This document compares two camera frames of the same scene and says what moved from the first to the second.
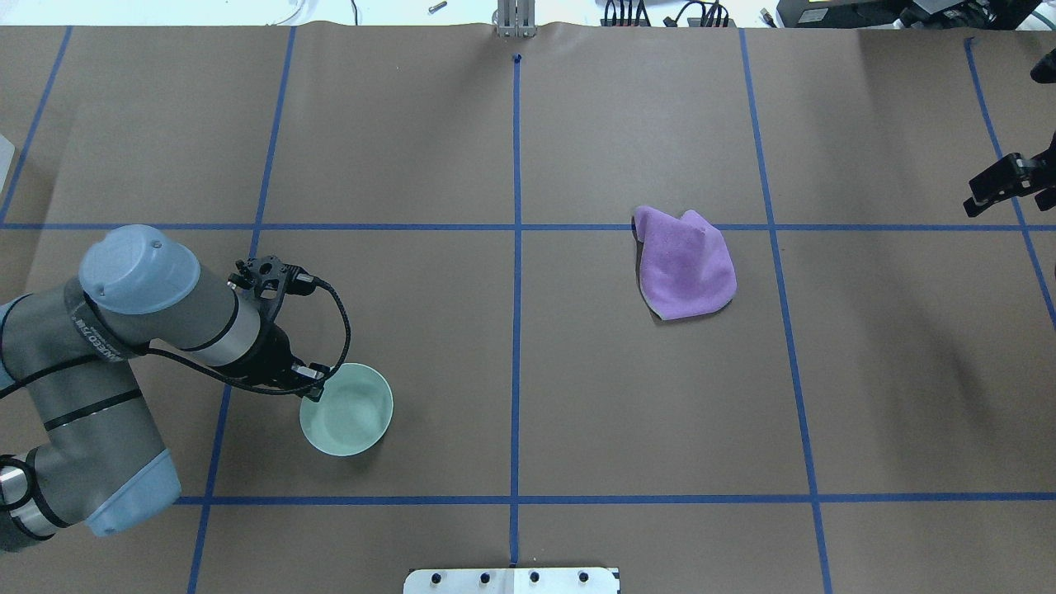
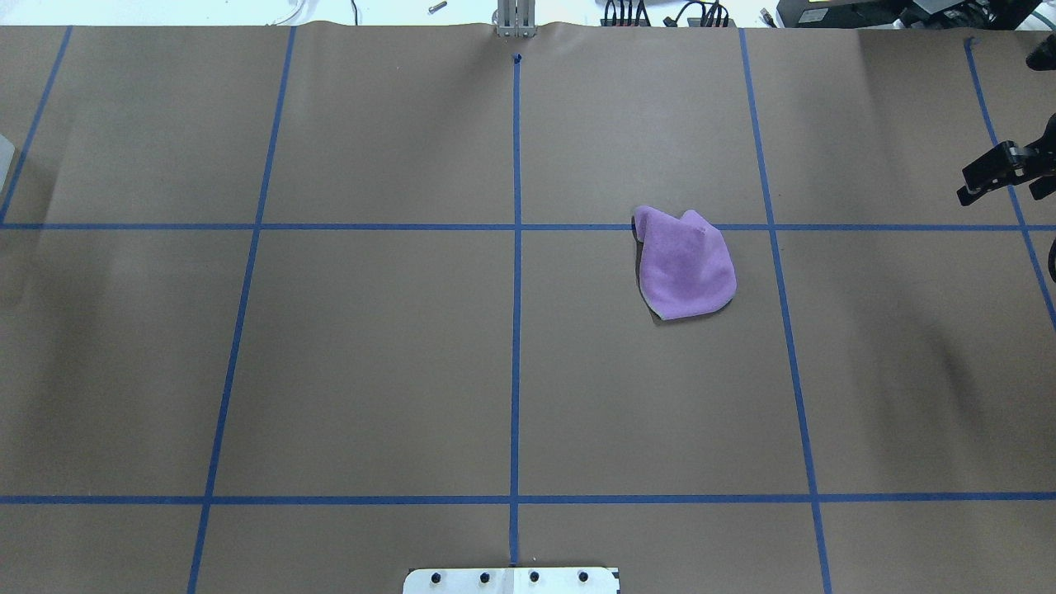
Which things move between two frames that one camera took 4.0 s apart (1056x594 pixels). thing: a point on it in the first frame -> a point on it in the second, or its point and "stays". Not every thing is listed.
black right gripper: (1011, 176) -> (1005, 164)
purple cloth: (686, 266) stays
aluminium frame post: (516, 18) stays
